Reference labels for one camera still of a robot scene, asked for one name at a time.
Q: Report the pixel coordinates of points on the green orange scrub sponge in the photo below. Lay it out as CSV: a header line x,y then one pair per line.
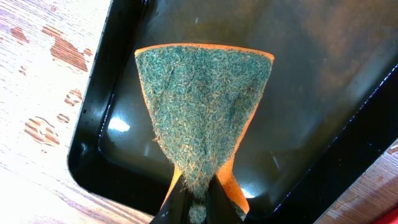
x,y
201,99

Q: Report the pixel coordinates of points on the black water tray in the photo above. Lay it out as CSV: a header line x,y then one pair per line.
x,y
329,108

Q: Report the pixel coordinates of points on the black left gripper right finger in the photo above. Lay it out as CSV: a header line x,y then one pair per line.
x,y
219,209

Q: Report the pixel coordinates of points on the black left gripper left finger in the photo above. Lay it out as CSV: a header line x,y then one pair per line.
x,y
176,207

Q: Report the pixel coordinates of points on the red serving tray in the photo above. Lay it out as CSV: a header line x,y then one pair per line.
x,y
389,218

